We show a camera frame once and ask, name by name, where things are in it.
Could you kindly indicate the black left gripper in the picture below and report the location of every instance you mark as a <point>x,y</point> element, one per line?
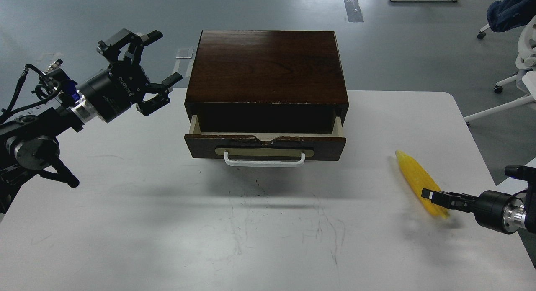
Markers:
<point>113,91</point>

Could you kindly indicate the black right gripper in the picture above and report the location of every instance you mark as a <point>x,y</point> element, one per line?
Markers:
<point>488,208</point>

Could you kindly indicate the yellow corn cob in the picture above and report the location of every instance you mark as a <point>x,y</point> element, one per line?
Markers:
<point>418,179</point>

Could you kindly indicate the wooden drawer with white handle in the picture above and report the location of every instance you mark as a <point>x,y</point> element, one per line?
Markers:
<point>241,149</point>

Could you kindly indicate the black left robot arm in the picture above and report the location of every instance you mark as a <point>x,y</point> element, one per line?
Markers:
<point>48,102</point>

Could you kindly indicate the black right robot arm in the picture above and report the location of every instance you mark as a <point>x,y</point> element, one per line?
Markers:
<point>520,213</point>

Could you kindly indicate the dark wooden drawer cabinet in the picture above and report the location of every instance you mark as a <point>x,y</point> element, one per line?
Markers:
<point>267,81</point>

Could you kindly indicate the dark blue cloth on chair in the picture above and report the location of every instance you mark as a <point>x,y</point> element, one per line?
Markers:
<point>509,14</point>

